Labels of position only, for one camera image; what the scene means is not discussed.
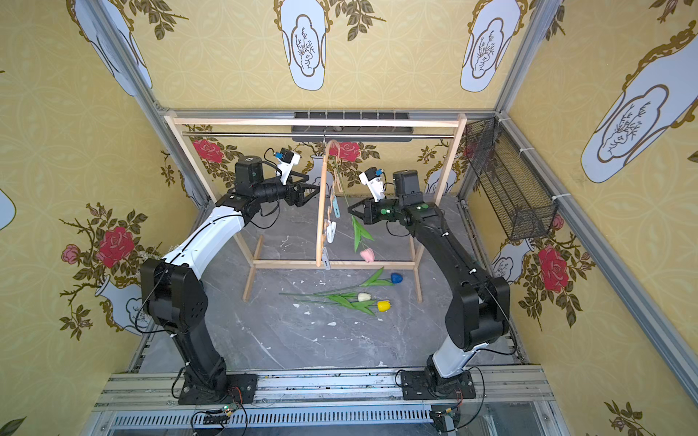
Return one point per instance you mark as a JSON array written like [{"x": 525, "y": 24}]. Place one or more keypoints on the wooden clothes rack frame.
[{"x": 457, "y": 122}]

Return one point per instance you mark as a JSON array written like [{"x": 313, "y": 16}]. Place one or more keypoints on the electronics board with wires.
[{"x": 214, "y": 422}]

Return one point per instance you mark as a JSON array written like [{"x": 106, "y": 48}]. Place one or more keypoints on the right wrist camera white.
[{"x": 372, "y": 178}]

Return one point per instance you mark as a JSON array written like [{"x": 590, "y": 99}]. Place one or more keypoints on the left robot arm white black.
[{"x": 173, "y": 294}]

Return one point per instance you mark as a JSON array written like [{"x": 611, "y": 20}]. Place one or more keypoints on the white artificial tulip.
[{"x": 346, "y": 298}]

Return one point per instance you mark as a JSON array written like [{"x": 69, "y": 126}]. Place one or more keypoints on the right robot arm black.
[{"x": 478, "y": 314}]

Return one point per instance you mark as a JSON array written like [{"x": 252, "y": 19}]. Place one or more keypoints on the pink artificial tulip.
[{"x": 360, "y": 233}]

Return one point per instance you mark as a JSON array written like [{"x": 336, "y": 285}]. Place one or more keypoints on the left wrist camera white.
[{"x": 287, "y": 160}]

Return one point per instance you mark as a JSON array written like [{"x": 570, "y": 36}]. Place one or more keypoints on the curved wooden clip hanger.
[{"x": 322, "y": 195}]

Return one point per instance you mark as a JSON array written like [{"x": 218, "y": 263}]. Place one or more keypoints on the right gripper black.
[{"x": 371, "y": 212}]

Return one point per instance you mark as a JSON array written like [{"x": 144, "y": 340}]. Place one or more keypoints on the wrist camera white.
[
  {"x": 372, "y": 178},
  {"x": 287, "y": 160}
]

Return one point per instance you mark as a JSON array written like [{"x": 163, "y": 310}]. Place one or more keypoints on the blue artificial tulip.
[{"x": 378, "y": 278}]

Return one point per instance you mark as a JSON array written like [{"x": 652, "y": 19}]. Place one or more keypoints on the yellow artificial tulip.
[{"x": 370, "y": 309}]

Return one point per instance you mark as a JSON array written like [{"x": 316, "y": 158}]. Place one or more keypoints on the metal rack rod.
[{"x": 368, "y": 136}]

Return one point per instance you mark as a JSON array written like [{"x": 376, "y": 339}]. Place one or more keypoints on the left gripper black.
[{"x": 294, "y": 193}]

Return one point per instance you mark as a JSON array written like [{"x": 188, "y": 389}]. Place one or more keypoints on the black wire mesh basket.
[{"x": 523, "y": 205}]

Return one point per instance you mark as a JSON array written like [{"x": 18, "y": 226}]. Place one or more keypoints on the metal base rail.
[{"x": 305, "y": 398}]

